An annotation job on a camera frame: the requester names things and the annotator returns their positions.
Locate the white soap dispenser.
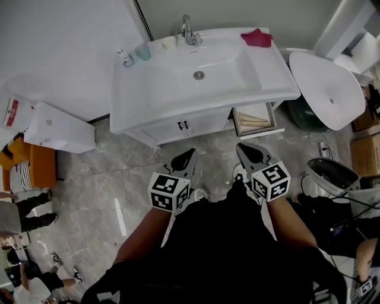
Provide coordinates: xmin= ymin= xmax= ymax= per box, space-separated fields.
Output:
xmin=116 ymin=47 xmax=135 ymax=68

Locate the orange sofa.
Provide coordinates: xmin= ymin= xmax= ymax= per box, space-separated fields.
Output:
xmin=0 ymin=136 xmax=57 ymax=192

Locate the grey white machine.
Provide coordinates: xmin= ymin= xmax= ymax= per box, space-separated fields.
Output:
xmin=306 ymin=157 xmax=380 ymax=220

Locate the cream cup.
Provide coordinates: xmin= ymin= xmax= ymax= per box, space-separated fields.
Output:
xmin=161 ymin=36 xmax=178 ymax=51

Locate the person's black clothing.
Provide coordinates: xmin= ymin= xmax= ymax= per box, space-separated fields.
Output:
xmin=80 ymin=179 xmax=348 ymax=304

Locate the white vanity cabinet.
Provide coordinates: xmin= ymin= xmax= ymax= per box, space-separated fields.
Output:
xmin=130 ymin=100 xmax=284 ymax=149

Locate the red cloth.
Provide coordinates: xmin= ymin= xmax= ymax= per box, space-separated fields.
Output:
xmin=240 ymin=28 xmax=273 ymax=48

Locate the white open drawer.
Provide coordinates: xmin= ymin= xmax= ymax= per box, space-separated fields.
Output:
xmin=232 ymin=102 xmax=285 ymax=140

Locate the person's right forearm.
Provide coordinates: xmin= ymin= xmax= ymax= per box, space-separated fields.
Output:
xmin=267 ymin=197 xmax=318 ymax=249

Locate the green translucent cup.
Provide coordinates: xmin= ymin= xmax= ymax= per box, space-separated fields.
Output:
xmin=135 ymin=42 xmax=152 ymax=62

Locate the chrome faucet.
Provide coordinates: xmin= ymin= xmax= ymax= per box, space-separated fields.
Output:
xmin=180 ymin=14 xmax=204 ymax=47

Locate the person's right white shoe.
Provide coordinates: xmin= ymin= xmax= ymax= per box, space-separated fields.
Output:
xmin=233 ymin=162 xmax=246 ymax=181

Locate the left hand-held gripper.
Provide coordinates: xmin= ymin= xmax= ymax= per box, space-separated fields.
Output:
xmin=147 ymin=148 xmax=199 ymax=213

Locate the white furniture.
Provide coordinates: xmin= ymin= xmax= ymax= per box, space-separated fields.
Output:
xmin=313 ymin=0 xmax=380 ymax=84

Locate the large cardboard box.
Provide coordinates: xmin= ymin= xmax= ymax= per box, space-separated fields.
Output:
xmin=349 ymin=136 xmax=380 ymax=178

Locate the large white freestanding basin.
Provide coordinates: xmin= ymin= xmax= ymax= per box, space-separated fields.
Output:
xmin=289 ymin=50 xmax=366 ymax=131

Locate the person's left forearm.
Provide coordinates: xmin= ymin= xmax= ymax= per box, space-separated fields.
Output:
xmin=114 ymin=207 xmax=176 ymax=265

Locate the water bottle with red label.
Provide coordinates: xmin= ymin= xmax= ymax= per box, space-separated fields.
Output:
xmin=0 ymin=94 xmax=35 ymax=137

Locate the white water dispenser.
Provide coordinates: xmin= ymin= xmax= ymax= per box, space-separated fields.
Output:
xmin=23 ymin=102 xmax=96 ymax=154

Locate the dark green pedestal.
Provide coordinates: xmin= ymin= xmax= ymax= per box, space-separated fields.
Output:
xmin=286 ymin=96 xmax=330 ymax=133

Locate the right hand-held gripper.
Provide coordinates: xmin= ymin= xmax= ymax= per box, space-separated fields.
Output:
xmin=236 ymin=142 xmax=291 ymax=202

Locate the person's white shoe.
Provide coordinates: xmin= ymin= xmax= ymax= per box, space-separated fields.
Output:
xmin=233 ymin=162 xmax=246 ymax=181
xmin=189 ymin=187 xmax=209 ymax=202

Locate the black white striped pillow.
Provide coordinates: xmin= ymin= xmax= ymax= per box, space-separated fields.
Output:
xmin=8 ymin=161 xmax=32 ymax=194

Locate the small cardboard box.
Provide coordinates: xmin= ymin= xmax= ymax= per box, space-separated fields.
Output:
xmin=351 ymin=109 xmax=380 ymax=133

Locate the person's left white shoe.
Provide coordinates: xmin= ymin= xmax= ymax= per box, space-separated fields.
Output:
xmin=189 ymin=187 xmax=209 ymax=202

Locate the white ceramic sink top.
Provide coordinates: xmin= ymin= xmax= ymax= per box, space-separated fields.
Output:
xmin=109 ymin=27 xmax=302 ymax=134

